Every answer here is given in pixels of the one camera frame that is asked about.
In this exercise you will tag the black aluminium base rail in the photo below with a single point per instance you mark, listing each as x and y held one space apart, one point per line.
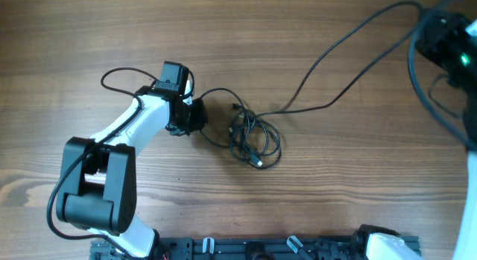
325 247

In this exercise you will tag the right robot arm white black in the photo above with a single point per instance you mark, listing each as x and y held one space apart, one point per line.
449 41

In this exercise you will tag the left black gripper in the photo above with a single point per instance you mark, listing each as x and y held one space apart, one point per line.
200 121

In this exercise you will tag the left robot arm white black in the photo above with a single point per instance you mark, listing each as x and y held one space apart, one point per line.
96 191

